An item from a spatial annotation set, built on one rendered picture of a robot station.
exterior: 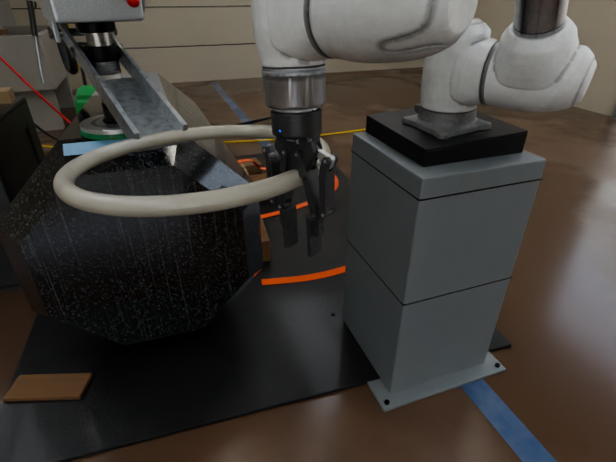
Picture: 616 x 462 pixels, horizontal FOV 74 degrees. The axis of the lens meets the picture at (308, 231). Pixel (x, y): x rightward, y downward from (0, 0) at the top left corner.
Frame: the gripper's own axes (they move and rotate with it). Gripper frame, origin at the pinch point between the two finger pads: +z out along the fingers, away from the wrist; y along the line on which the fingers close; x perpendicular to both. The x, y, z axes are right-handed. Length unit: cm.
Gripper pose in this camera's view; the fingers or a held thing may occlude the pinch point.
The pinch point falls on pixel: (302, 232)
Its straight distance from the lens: 69.4
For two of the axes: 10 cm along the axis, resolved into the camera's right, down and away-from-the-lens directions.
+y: -7.8, -2.5, 5.7
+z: 0.4, 9.0, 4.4
